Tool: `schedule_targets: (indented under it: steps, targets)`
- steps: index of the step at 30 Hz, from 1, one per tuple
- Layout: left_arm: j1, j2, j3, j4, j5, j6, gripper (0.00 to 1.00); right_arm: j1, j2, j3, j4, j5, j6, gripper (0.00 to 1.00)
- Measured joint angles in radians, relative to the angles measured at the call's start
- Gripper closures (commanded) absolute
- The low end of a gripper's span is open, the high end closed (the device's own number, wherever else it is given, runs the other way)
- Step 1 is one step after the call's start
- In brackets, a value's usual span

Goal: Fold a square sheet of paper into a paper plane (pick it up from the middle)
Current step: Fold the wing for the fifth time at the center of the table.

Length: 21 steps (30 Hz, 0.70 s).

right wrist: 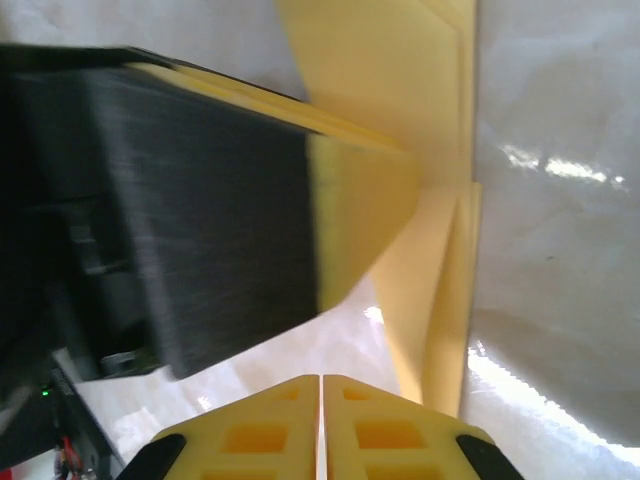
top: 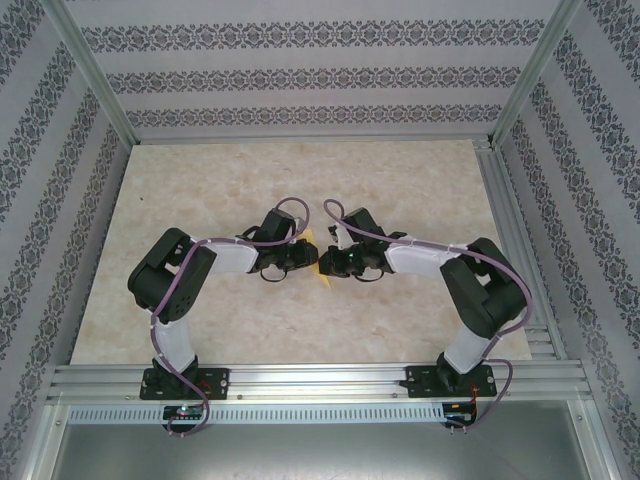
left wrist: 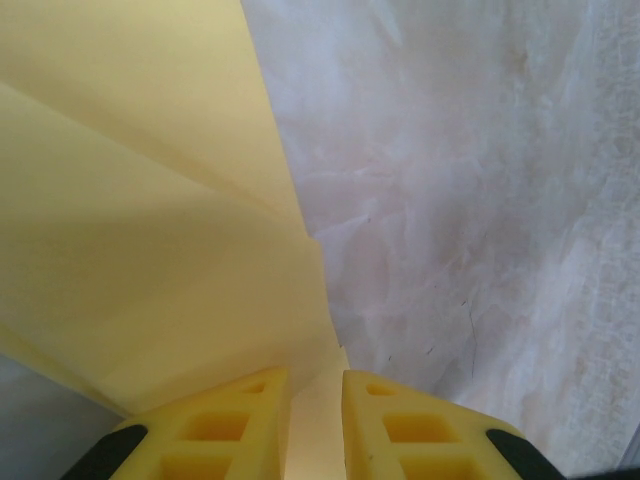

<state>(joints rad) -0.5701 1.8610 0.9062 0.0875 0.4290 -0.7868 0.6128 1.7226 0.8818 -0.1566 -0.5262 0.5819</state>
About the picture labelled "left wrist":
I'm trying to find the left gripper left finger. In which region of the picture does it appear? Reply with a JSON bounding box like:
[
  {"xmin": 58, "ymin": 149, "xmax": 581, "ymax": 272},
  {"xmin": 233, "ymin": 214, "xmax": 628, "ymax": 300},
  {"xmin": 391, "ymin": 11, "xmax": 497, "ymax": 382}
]
[{"xmin": 59, "ymin": 365, "xmax": 292, "ymax": 480}]

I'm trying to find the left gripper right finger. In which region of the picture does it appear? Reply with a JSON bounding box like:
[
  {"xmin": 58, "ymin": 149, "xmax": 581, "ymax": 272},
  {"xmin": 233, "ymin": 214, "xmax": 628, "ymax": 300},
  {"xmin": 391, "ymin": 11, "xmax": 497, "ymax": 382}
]
[{"xmin": 341, "ymin": 368, "xmax": 562, "ymax": 480}]

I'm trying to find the yellow paper sheet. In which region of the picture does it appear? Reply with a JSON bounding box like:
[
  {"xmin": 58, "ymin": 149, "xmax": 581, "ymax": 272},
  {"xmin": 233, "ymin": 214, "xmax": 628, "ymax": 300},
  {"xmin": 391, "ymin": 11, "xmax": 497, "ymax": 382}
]
[{"xmin": 0, "ymin": 0, "xmax": 351, "ymax": 480}]

